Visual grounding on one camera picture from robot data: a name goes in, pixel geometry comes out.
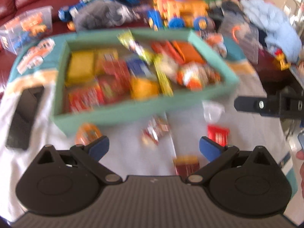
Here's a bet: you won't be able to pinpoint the orange snack packet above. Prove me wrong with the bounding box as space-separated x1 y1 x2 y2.
172 41 206 65

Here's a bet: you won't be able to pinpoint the Hello Kitty candy packet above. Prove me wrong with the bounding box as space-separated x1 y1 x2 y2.
142 116 170 147

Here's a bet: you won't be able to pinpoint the teal cardboard snack box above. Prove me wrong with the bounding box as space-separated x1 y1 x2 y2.
51 27 240 134

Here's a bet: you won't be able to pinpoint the clear plastic jelly cup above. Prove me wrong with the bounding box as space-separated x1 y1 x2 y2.
202 100 225 124

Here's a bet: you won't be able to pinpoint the small yellow red toy figure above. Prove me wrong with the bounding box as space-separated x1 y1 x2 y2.
275 49 291 71

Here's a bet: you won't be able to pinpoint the yellow blue building toy vehicle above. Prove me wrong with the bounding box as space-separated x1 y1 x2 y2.
146 0 215 31

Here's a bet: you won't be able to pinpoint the red small candy packet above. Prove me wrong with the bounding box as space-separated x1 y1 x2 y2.
207 124 230 147

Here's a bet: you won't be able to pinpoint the noodle snack bag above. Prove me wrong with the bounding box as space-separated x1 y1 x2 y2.
176 62 222 91

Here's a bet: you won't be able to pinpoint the grey clothes in bag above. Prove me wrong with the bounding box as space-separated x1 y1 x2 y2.
73 0 137 31

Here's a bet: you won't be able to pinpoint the long yellow-green candy packet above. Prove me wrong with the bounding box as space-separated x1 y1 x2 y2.
117 30 154 64

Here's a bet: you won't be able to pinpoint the person's right hand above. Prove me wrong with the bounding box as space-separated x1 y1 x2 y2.
296 149 304 198

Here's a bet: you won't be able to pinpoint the yellow snack packet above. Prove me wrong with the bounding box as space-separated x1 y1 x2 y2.
65 50 95 86

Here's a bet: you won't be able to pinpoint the clear bin with toys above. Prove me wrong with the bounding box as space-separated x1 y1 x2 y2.
1 6 53 55

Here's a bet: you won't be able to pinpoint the clear plastic bin lid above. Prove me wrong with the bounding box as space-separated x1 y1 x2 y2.
219 12 260 64

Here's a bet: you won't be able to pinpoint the red-orange snack packet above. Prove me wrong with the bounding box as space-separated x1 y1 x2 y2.
151 41 184 65

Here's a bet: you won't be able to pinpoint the orange round jelly cup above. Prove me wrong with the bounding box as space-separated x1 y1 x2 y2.
75 123 102 146

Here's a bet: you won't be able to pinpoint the red Skittles-like packet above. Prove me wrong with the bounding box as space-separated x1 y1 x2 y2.
67 82 105 113

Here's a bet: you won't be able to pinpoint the dark red snack packet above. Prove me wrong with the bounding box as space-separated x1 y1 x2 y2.
173 155 200 179

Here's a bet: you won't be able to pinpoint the black phone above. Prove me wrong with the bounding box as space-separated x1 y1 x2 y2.
6 86 44 151

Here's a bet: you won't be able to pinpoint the light blue puffy jacket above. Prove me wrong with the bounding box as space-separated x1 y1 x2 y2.
240 0 302 63

